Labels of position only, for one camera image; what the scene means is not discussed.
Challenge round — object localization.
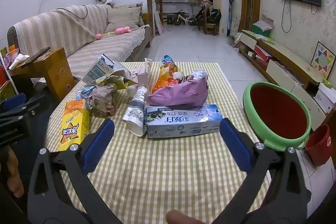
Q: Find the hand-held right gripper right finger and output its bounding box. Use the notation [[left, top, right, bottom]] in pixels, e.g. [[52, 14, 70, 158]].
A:
[[210, 118, 311, 224]]

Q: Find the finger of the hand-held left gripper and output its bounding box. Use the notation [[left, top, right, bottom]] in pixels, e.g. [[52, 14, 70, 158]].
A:
[[0, 93, 27, 112], [0, 94, 47, 122]]

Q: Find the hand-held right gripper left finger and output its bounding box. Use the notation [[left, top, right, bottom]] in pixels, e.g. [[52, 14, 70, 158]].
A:
[[28, 118, 124, 224]]

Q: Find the green rimmed red bin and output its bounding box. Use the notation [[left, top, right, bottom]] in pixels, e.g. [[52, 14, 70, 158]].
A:
[[243, 81, 313, 151]]

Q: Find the blue white milk carton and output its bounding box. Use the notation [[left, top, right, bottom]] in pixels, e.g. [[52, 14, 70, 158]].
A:
[[81, 54, 116, 85]]

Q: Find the person's left hand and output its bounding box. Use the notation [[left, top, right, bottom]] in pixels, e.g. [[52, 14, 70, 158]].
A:
[[5, 147, 25, 198]]

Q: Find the person's right hand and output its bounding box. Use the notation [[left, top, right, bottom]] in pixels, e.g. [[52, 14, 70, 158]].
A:
[[166, 210, 203, 224]]

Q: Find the yellow drink carton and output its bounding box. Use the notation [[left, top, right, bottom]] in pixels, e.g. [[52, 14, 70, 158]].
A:
[[58, 99, 90, 152]]

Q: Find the white tube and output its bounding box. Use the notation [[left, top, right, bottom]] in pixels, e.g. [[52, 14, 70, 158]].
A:
[[9, 54, 30, 70]]

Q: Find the crumpled brown patterned paper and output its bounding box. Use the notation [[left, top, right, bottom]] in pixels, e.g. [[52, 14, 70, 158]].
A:
[[89, 84, 117, 118]]

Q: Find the wooden side table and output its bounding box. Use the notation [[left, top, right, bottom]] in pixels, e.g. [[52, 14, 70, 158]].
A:
[[9, 47, 75, 101]]

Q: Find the patterned paper cup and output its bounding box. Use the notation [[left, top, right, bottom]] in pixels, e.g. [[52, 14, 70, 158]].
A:
[[122, 86, 147, 137]]

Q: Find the black phone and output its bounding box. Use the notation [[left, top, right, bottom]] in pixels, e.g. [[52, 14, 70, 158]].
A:
[[20, 46, 51, 69]]

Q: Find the crumpled silver blue wrapper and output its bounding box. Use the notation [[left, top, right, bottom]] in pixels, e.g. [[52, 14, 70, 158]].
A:
[[77, 84, 96, 102]]

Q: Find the blue white tissue pack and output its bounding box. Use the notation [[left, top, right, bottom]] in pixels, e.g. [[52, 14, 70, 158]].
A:
[[145, 104, 224, 139]]

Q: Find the crumpled yellow wrapper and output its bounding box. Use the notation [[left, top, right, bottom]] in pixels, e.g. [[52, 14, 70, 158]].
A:
[[94, 70, 137, 90]]

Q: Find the purple plastic bag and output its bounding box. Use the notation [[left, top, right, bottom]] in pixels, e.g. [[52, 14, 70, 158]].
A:
[[147, 69, 210, 107]]

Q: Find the beige striped sofa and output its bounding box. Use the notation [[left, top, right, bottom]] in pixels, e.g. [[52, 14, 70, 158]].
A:
[[7, 2, 154, 80]]

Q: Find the red bucket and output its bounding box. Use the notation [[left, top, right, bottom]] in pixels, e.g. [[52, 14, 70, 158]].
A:
[[304, 123, 334, 167]]

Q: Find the red flat box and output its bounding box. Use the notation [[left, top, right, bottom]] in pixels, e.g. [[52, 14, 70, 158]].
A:
[[253, 45, 273, 62]]

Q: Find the orange snack bag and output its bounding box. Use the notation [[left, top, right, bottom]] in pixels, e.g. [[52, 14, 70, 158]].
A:
[[151, 55, 182, 94]]

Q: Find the white cardboard box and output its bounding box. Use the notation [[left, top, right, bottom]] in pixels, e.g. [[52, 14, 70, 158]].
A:
[[314, 82, 336, 113]]

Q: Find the long wooden television cabinet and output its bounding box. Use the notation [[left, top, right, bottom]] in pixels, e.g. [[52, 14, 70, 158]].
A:
[[238, 30, 328, 132]]

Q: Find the green cardboard box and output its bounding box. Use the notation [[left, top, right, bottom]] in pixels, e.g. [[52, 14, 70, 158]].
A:
[[252, 16, 273, 38]]

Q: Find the pink toy wand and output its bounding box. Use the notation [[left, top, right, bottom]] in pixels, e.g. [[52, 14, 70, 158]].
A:
[[95, 26, 132, 40]]

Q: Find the small wooden chair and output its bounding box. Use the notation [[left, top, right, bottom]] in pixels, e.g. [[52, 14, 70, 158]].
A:
[[204, 22, 218, 35]]

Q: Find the star pattern board game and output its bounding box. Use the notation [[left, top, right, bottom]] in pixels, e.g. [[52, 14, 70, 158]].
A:
[[310, 42, 336, 80]]

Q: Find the beige cushion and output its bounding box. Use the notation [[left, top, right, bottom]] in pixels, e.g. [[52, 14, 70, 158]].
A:
[[105, 6, 142, 33]]

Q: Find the white balance bike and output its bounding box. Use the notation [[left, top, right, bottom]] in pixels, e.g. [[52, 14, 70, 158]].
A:
[[168, 10, 196, 26]]

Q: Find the black television cable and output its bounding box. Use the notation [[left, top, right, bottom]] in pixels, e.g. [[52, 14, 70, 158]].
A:
[[282, 0, 292, 33]]

